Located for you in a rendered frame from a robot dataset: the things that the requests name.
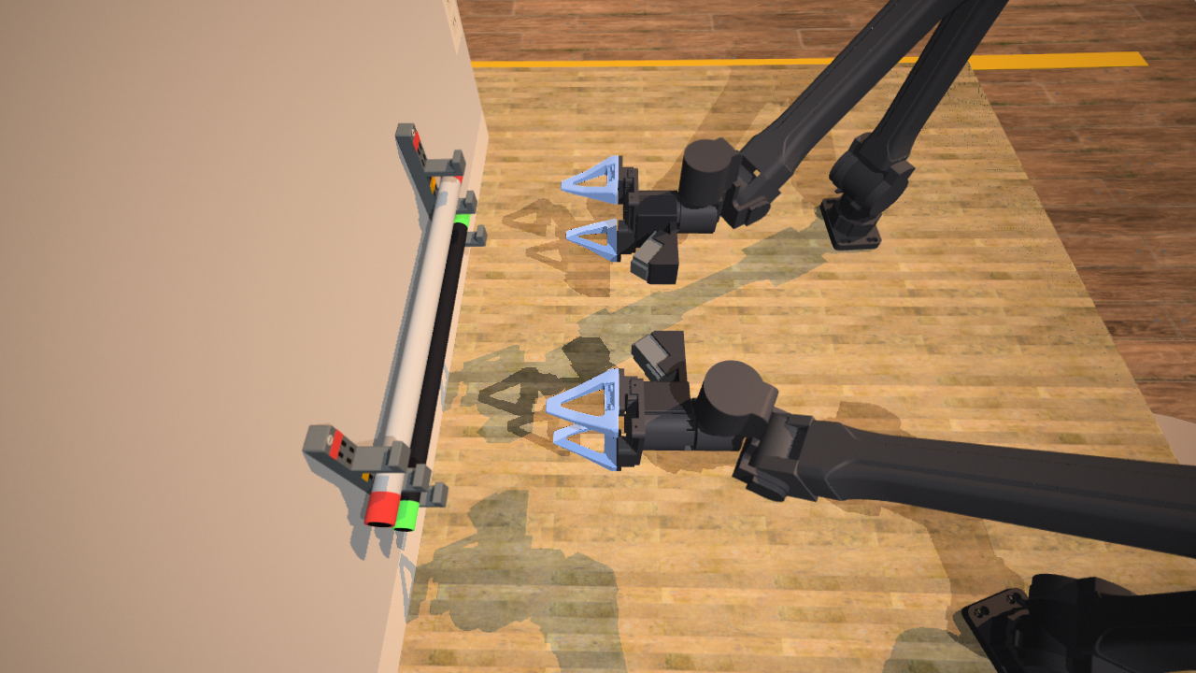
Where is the black bar with green ends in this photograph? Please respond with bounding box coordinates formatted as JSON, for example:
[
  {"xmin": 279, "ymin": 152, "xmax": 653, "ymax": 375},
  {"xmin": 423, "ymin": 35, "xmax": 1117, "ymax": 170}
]
[{"xmin": 392, "ymin": 214, "xmax": 471, "ymax": 532}]

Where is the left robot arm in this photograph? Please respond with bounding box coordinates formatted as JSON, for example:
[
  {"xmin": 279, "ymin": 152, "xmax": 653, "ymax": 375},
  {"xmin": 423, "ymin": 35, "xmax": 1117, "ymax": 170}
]
[{"xmin": 631, "ymin": 331, "xmax": 1196, "ymax": 673}]

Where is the beige bar with red ends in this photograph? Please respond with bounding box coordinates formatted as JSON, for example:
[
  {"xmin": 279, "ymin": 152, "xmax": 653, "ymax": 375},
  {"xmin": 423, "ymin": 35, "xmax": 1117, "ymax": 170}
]
[{"xmin": 364, "ymin": 177, "xmax": 463, "ymax": 527}]

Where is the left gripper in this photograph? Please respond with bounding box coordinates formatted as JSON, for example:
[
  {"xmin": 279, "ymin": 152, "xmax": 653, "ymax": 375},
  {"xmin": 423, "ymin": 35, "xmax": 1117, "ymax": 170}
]
[{"xmin": 547, "ymin": 368, "xmax": 695, "ymax": 471}]

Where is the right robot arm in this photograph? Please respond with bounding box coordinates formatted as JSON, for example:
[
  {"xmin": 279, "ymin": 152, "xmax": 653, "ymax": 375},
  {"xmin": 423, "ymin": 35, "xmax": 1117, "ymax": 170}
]
[{"xmin": 630, "ymin": 0, "xmax": 1009, "ymax": 285}]

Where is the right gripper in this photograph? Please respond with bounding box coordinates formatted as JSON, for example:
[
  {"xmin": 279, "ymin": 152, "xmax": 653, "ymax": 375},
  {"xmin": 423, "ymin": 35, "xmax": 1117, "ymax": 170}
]
[{"xmin": 561, "ymin": 155, "xmax": 681, "ymax": 263}]

